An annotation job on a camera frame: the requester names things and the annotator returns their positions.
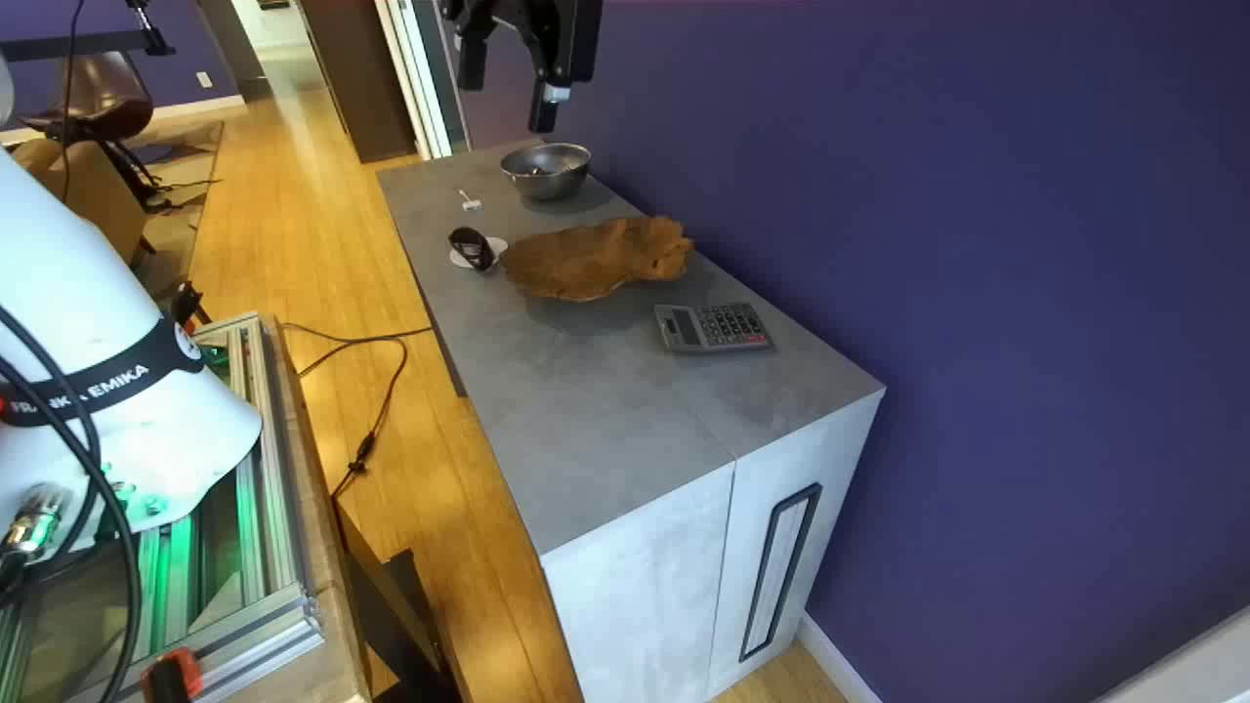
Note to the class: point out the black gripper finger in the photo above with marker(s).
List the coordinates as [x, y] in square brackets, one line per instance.
[547, 113]
[475, 57]

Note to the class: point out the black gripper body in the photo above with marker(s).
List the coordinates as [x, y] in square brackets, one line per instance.
[550, 33]

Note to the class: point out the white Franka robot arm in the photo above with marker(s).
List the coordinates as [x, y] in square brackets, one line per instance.
[79, 313]

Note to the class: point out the silver metal bowl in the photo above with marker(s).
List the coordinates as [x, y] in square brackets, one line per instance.
[543, 174]

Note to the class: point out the small white adapter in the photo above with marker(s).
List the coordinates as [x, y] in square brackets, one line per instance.
[466, 201]

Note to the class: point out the small black oval object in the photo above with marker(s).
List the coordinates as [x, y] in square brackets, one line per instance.
[470, 249]

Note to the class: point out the brown wooden plate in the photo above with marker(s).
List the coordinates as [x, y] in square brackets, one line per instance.
[592, 262]

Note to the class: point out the grey calculator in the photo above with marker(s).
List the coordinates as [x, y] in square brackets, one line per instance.
[713, 326]

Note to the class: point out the grey concrete-look cabinet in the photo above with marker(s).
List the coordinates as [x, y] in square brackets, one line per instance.
[612, 430]

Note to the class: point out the dark brown chair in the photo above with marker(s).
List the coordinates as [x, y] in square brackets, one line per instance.
[101, 100]

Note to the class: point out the black floor stand base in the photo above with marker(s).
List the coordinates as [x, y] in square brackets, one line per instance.
[403, 626]

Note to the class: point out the orange clamp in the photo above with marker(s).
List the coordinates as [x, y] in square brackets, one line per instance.
[168, 678]

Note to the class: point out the white door frame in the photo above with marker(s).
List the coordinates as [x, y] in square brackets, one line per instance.
[432, 72]

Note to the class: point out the white wall outlet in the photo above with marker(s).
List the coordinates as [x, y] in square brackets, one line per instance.
[205, 80]

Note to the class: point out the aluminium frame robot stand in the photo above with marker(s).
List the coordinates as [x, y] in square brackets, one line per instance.
[257, 520]

